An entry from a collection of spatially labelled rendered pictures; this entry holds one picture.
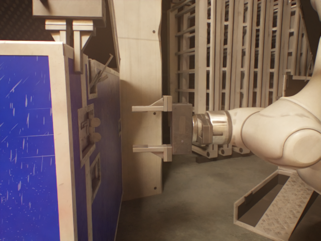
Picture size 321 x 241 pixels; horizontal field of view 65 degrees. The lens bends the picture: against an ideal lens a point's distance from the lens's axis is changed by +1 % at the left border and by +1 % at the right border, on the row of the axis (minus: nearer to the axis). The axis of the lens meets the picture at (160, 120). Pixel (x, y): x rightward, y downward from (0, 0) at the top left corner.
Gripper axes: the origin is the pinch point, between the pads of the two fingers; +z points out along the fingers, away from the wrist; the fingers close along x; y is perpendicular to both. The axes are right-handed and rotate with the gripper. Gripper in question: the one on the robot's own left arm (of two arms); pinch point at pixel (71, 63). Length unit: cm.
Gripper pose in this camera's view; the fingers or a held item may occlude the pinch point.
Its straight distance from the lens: 54.4
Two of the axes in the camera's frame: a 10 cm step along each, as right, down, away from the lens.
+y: 0.8, -0.3, -10.0
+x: 10.0, -0.2, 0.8
